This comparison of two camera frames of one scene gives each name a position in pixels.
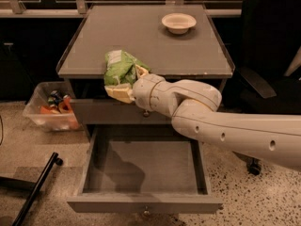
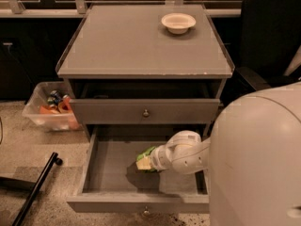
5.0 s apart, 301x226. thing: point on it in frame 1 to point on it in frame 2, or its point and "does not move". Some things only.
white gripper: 141,90 to 155,161
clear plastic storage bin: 52,106 does not move
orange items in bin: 57,104 does not move
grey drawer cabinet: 177,41 does not move
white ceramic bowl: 178,24 does not move
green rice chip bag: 120,68 to 147,153
